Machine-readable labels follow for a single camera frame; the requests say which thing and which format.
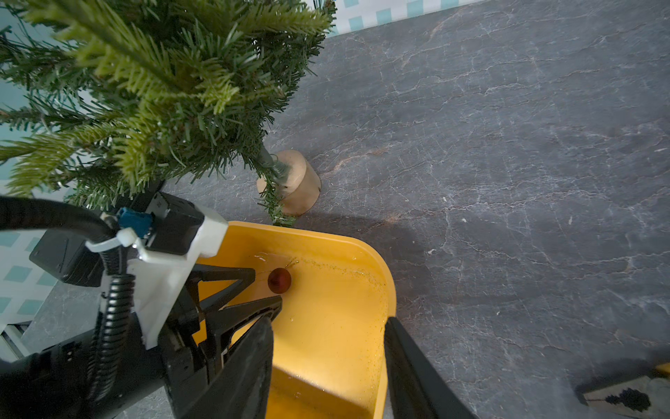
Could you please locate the small red ball ornament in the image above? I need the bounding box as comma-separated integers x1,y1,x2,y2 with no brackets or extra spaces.
267,268,292,294

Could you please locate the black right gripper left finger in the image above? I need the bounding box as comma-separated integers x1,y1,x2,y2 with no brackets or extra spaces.
186,317,274,418

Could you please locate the yellow plastic tray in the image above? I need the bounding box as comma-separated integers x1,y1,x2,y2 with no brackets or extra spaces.
208,222,396,418

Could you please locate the black corrugated left cable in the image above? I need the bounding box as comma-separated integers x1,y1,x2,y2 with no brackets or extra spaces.
0,194,136,404

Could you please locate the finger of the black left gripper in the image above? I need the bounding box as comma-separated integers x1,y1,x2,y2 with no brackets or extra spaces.
186,264,256,314
202,295,283,361

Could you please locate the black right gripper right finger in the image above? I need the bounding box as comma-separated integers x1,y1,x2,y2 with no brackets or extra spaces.
384,317,474,419

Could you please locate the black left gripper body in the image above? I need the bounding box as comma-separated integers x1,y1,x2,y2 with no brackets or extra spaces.
159,293,220,418

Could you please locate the small green christmas tree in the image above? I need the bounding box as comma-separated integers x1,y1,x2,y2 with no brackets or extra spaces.
1,1,337,226

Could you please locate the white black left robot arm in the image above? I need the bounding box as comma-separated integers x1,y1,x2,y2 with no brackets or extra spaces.
1,265,283,418

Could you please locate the wooden tree base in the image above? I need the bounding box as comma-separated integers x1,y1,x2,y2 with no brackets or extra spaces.
256,148,322,225

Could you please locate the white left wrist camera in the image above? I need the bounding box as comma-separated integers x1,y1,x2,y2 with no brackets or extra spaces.
28,190,230,351

